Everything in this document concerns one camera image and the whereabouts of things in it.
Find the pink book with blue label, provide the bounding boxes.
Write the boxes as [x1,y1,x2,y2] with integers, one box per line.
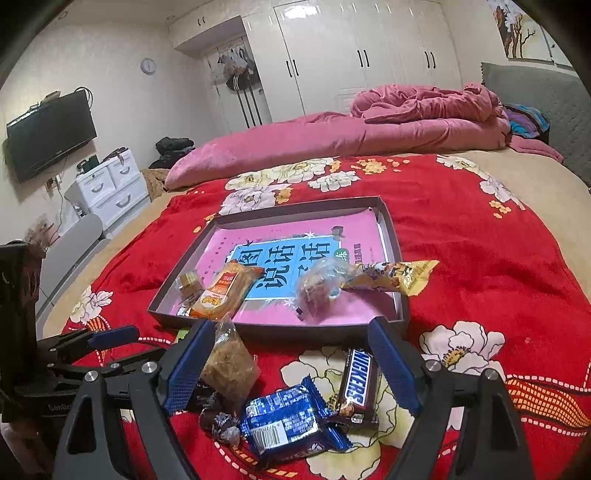
[178,210,400,326]

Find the dark brown candy packet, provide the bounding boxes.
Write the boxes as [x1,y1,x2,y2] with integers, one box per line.
[198,401,243,446]

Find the hanging dark clothes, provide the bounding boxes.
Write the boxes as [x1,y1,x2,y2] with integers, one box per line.
[210,44,271,130]

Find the colourful striped cloth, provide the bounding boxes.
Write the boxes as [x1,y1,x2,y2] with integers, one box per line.
[503,104,551,139]

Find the brown fuzzy cloth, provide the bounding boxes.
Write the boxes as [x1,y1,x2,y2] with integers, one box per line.
[141,167,169,201]

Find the orange snack packet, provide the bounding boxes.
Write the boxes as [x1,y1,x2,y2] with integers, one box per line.
[188,259,264,321]

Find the white wardrobe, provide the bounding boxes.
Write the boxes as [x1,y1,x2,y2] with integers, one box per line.
[242,0,462,125]

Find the yellow snack packet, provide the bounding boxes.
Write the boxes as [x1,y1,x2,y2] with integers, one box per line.
[341,259,440,296]

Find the wall picture with tree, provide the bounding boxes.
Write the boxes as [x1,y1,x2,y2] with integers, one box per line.
[492,0,546,60]

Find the small gold label pastry packet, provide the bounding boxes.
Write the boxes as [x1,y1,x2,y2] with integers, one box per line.
[177,271,204,317]

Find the grey padded headboard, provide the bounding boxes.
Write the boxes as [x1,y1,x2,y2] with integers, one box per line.
[480,62,591,185]

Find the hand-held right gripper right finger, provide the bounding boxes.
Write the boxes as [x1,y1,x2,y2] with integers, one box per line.
[368,316,536,480]

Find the black flat television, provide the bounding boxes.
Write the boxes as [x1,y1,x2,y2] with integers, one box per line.
[6,90,98,184]

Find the pink crumpled blanket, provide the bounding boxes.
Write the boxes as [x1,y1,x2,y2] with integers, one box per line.
[349,82,511,124]

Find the black clothes pile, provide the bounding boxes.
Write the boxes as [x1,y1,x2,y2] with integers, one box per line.
[148,137,197,170]

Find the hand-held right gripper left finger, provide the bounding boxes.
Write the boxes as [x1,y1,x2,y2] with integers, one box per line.
[53,319,217,480]

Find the pink cloth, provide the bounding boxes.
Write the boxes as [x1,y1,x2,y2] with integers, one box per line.
[509,136,565,163]

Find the brown chocolate bar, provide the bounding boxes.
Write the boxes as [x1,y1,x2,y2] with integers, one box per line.
[333,347,382,428]

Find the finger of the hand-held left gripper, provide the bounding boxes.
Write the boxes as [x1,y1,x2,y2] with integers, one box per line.
[48,348,164,377]
[39,325,140,365]

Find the red floral blanket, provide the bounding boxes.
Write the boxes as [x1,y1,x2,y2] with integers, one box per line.
[60,154,591,480]

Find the clear packet with yellowish filling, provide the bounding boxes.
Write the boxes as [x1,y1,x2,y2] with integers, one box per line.
[199,313,262,411]

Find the clear packet with round cake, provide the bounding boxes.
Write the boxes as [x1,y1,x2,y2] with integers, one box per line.
[295,257,356,319]

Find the pink quilt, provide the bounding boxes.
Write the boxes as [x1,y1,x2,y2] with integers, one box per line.
[165,111,511,190]

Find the blue biscuit packet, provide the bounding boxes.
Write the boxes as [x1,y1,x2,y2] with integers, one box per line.
[240,376,352,469]

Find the dark cardboard box tray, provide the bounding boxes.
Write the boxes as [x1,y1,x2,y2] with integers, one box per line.
[147,196,411,344]

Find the white drawer cabinet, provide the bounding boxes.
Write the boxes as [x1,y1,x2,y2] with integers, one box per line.
[65,150,148,229]

